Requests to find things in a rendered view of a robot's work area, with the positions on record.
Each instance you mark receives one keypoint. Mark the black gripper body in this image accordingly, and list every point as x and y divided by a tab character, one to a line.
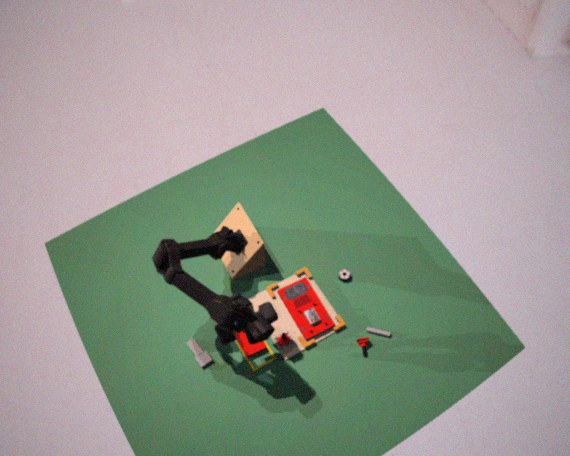
266	310

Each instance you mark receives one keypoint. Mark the grey flat bar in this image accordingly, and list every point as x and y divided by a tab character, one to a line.
380	332

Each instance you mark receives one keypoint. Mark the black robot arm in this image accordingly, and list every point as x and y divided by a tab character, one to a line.
222	309

